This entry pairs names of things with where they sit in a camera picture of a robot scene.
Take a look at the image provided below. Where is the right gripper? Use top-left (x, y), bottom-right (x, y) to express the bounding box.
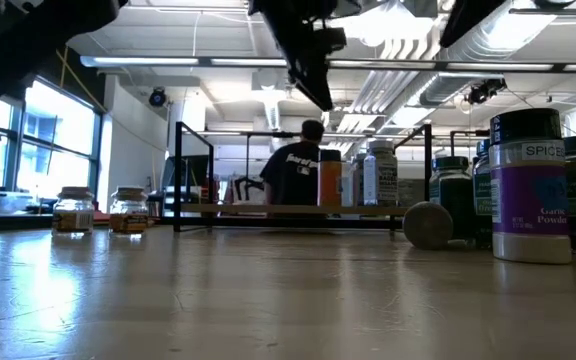
top-left (248, 0), bottom-right (364, 112)

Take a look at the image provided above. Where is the orange spice jar black lid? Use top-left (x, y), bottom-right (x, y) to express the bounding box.
top-left (316, 148), bottom-right (343, 207)

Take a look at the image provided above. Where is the olive herb jar black lid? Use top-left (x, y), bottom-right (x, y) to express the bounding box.
top-left (401, 200), bottom-right (454, 251)

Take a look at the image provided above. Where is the small clear glass jar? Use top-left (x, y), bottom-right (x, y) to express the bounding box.
top-left (51, 186), bottom-right (96, 236)
top-left (108, 185), bottom-right (149, 236)

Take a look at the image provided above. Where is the purple garlic powder jar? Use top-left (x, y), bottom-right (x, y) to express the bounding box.
top-left (487, 108), bottom-right (573, 265)

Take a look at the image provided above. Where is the black metal wood shelf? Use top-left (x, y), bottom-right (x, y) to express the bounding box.
top-left (172, 121), bottom-right (434, 234)

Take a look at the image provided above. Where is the person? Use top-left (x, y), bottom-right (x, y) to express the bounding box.
top-left (259, 118), bottom-right (327, 207)

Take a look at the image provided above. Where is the black ceiling spotlight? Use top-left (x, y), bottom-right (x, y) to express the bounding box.
top-left (460, 77), bottom-right (508, 107)

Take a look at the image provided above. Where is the long ceiling light strip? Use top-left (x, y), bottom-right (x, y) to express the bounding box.
top-left (80, 55), bottom-right (576, 73)

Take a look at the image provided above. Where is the large window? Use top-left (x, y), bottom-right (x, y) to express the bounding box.
top-left (0, 77), bottom-right (103, 201)

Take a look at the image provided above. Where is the black background camera stand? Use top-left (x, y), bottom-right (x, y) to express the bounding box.
top-left (450, 128), bottom-right (492, 157)

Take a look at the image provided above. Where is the black round wall speaker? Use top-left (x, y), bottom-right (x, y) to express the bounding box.
top-left (148, 87), bottom-right (168, 108)

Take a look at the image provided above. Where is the silver ventilation duct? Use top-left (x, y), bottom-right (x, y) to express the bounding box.
top-left (420, 0), bottom-right (562, 107)

